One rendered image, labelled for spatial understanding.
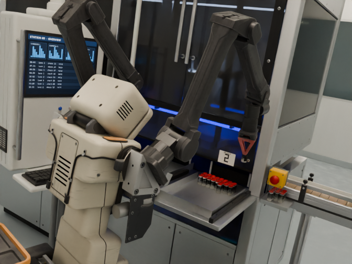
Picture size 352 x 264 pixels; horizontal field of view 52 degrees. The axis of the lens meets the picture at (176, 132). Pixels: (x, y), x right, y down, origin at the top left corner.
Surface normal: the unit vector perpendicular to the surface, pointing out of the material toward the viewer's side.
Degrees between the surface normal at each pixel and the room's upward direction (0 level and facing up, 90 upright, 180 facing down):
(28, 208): 90
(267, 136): 90
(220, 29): 81
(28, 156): 90
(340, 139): 90
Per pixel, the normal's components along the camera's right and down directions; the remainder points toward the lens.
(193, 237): -0.53, 0.13
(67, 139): -0.68, -0.07
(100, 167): 0.69, 0.26
